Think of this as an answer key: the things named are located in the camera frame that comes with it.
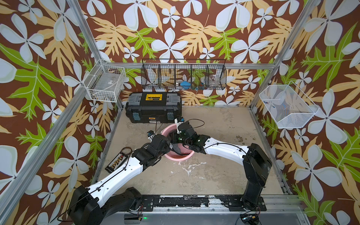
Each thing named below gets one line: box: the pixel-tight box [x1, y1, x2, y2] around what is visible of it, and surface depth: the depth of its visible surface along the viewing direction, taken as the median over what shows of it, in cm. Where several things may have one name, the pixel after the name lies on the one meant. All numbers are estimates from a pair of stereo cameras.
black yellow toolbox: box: [125, 92, 182, 124], surface depth 102 cm
